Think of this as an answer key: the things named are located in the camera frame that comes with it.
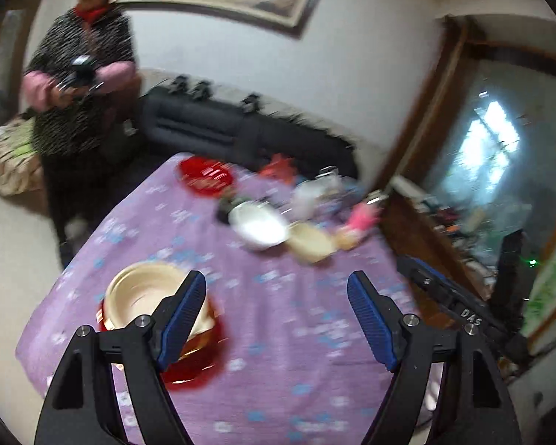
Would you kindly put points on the red plastic bag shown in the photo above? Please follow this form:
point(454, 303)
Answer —
point(279, 168)

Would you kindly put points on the woman in patterned jacket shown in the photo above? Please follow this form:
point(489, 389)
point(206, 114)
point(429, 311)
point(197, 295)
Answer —
point(85, 56)

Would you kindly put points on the white plastic jar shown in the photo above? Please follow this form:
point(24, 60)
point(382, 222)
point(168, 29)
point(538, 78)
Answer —
point(316, 198)

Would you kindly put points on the patterned bed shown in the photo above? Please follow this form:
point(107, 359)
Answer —
point(20, 167)

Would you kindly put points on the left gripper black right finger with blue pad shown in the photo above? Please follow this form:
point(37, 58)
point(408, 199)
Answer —
point(474, 405)

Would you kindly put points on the black cylinder with wooden knob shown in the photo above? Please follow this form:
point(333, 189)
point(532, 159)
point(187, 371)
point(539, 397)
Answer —
point(227, 202)

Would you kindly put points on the large red plate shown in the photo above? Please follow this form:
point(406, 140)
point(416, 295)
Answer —
point(197, 370)

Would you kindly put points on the black leather sofa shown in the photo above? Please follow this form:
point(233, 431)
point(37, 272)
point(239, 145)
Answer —
point(175, 123)

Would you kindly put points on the wooden side cabinet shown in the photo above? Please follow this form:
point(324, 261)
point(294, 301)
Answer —
point(410, 231)

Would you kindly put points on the red plate gold rim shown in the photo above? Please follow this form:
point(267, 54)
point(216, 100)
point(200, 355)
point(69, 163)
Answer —
point(202, 336)

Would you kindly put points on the red glass dish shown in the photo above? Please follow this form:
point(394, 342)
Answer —
point(205, 177)

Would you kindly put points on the small bag of snack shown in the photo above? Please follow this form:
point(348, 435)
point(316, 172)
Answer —
point(347, 238)

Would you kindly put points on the purple floral tablecloth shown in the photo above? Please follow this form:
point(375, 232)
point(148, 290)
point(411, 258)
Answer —
point(295, 367)

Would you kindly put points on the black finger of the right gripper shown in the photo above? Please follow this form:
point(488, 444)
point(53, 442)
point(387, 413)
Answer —
point(499, 325)

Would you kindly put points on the small beige plastic bowl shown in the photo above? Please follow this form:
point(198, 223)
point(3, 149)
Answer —
point(309, 243)

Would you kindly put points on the large beige plastic bowl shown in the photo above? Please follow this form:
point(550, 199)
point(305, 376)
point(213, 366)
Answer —
point(138, 289)

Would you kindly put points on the white plastic bowl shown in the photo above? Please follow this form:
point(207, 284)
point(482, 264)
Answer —
point(258, 225)

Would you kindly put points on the pink sleeved bottle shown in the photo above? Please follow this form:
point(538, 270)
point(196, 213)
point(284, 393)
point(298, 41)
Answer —
point(366, 214)

